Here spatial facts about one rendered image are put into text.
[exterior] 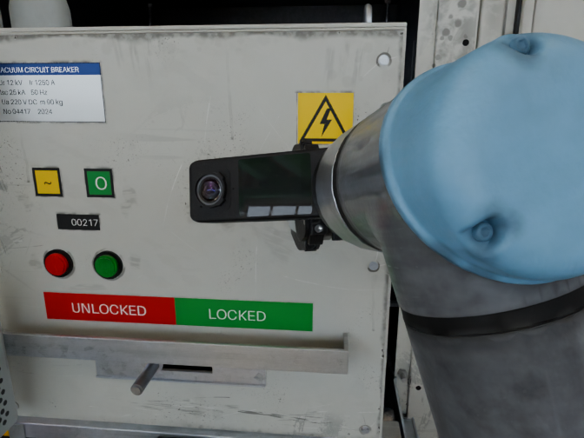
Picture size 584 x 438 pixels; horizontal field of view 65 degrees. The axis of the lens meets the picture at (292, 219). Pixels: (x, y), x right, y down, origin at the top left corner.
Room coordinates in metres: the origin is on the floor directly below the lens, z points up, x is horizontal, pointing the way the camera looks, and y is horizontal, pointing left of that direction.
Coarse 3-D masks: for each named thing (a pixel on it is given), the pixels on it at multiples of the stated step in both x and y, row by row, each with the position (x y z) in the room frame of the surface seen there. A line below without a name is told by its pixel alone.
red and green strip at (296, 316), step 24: (48, 312) 0.50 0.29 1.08; (72, 312) 0.50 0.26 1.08; (96, 312) 0.49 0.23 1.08; (120, 312) 0.49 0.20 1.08; (144, 312) 0.49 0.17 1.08; (168, 312) 0.48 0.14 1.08; (192, 312) 0.48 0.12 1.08; (216, 312) 0.48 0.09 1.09; (240, 312) 0.48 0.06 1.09; (264, 312) 0.47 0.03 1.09; (288, 312) 0.47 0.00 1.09; (312, 312) 0.47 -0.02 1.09
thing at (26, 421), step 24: (48, 432) 0.49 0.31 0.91; (72, 432) 0.49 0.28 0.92; (96, 432) 0.48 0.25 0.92; (120, 432) 0.48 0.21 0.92; (144, 432) 0.48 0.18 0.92; (168, 432) 0.48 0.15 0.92; (192, 432) 0.48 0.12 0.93; (216, 432) 0.48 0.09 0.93; (240, 432) 0.48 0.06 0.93; (384, 432) 0.48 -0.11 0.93
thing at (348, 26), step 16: (0, 32) 0.50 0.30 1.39; (16, 32) 0.50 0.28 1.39; (32, 32) 0.50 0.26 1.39; (48, 32) 0.50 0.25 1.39; (64, 32) 0.49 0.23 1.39; (80, 32) 0.49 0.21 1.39; (96, 32) 0.49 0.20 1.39; (112, 32) 0.49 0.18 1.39; (128, 32) 0.49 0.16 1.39; (144, 32) 0.49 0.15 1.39; (160, 32) 0.48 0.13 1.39; (176, 32) 0.48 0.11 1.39; (192, 32) 0.48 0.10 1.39; (384, 352) 0.46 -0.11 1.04; (176, 368) 0.49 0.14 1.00; (192, 368) 0.49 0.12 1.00; (208, 368) 0.49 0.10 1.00; (384, 368) 0.46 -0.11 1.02; (384, 384) 0.46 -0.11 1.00
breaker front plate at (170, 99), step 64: (128, 64) 0.49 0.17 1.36; (192, 64) 0.48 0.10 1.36; (256, 64) 0.47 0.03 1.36; (320, 64) 0.47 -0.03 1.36; (384, 64) 0.46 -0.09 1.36; (0, 128) 0.50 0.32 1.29; (64, 128) 0.49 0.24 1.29; (128, 128) 0.49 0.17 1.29; (192, 128) 0.48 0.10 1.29; (256, 128) 0.47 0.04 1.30; (0, 192) 0.50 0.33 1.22; (64, 192) 0.50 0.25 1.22; (128, 192) 0.49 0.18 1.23; (0, 256) 0.50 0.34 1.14; (128, 256) 0.49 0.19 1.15; (192, 256) 0.48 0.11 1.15; (256, 256) 0.47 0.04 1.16; (320, 256) 0.47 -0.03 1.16; (0, 320) 0.51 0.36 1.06; (64, 320) 0.50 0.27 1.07; (320, 320) 0.47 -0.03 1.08; (384, 320) 0.46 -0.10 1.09; (64, 384) 0.50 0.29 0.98; (128, 384) 0.49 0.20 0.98; (192, 384) 0.48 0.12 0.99; (256, 384) 0.47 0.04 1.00; (320, 384) 0.47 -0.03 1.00
